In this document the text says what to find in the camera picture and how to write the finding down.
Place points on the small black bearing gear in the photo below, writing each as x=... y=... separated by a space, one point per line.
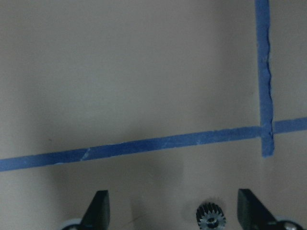
x=210 y=216

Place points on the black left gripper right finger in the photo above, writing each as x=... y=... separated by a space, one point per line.
x=252 y=214

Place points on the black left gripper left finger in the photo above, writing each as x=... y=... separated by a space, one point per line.
x=97 y=216

